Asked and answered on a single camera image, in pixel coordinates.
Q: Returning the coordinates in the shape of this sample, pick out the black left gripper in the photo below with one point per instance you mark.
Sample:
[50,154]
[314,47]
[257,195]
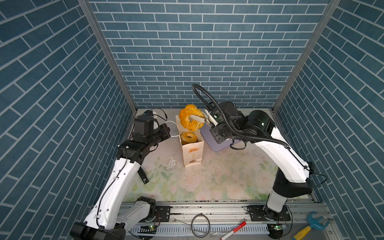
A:
[165,133]

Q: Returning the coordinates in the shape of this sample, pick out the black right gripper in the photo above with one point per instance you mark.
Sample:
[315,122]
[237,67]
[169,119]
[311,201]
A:
[213,131]

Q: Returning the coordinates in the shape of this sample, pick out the glazed ring donut bread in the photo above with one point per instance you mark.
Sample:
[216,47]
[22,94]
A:
[188,138]

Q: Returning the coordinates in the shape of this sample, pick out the large wrinkled ring bread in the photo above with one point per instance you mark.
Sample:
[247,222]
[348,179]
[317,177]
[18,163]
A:
[186,113]

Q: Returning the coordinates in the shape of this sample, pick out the printed paper bag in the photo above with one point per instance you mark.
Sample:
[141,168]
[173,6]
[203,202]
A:
[192,153]

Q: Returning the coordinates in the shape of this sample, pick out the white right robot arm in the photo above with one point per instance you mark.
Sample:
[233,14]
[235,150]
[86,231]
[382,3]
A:
[293,175]

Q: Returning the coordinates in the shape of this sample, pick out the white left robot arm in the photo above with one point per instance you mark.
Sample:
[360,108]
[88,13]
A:
[103,221]

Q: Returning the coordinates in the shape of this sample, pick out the lilac plastic tray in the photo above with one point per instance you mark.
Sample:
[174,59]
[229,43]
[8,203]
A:
[215,141]

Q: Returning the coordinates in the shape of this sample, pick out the small black device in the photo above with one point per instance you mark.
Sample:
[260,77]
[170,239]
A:
[143,175]

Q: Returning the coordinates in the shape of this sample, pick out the red white marker pen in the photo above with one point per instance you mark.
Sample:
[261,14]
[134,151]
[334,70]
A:
[234,230]

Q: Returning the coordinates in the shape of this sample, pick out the blue yellow toy wrench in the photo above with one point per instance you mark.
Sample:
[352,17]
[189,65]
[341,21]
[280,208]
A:
[314,223]

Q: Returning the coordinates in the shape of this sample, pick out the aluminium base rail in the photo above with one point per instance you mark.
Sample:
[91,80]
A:
[214,219]

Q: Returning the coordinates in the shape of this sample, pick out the left metal corner post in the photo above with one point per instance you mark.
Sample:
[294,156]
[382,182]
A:
[93,22]

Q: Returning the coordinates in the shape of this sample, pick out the metal corner frame post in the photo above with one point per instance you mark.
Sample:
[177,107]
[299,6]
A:
[318,30]

